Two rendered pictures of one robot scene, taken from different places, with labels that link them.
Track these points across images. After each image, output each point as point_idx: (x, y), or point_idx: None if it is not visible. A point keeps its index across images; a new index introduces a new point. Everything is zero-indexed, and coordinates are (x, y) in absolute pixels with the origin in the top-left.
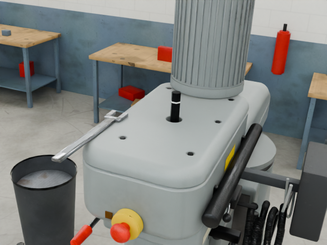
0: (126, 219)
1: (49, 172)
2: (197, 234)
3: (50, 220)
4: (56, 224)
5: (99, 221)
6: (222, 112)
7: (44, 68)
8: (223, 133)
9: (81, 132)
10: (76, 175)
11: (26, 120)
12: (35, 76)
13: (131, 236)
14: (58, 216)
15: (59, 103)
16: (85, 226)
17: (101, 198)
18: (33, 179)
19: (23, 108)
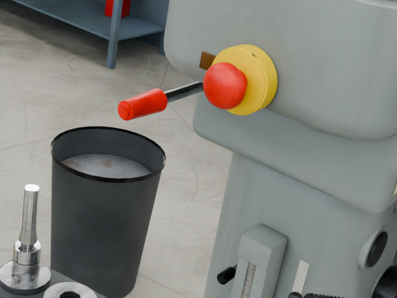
0: (244, 61)
1: (116, 160)
2: (388, 159)
3: (101, 239)
4: (108, 249)
5: (185, 271)
6: None
7: (147, 9)
8: None
9: (185, 123)
10: (162, 188)
11: (99, 85)
12: (129, 19)
13: (246, 106)
14: (116, 235)
15: (159, 70)
16: (156, 90)
17: (199, 20)
18: (88, 165)
19: (97, 67)
